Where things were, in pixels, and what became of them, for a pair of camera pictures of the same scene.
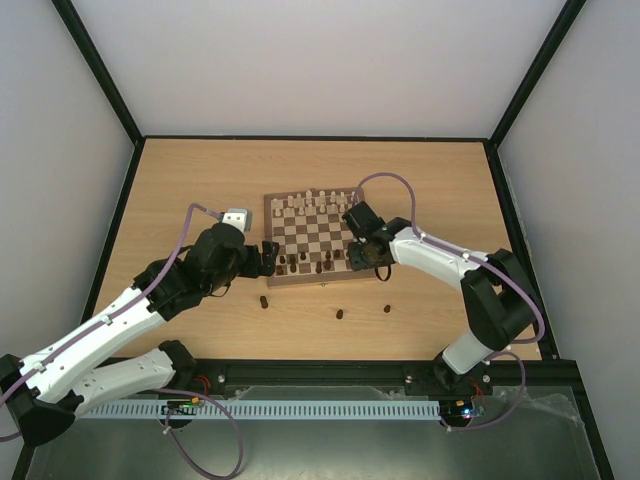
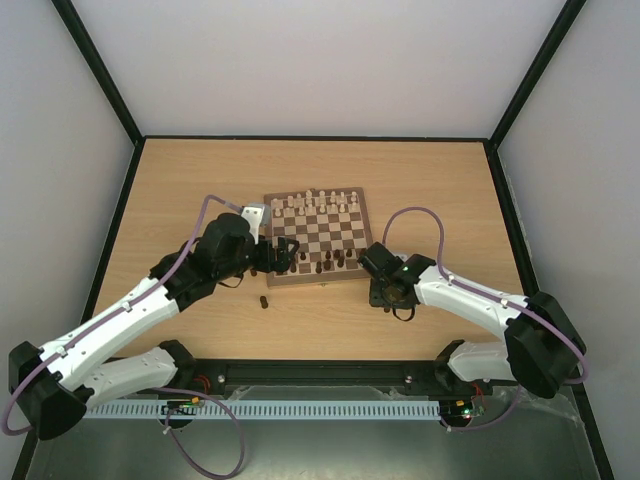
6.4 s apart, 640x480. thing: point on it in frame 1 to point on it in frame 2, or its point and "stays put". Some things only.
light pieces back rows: x=301 y=202 stays put
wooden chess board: x=312 y=237 stays put
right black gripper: x=360 y=220 to x=382 y=298
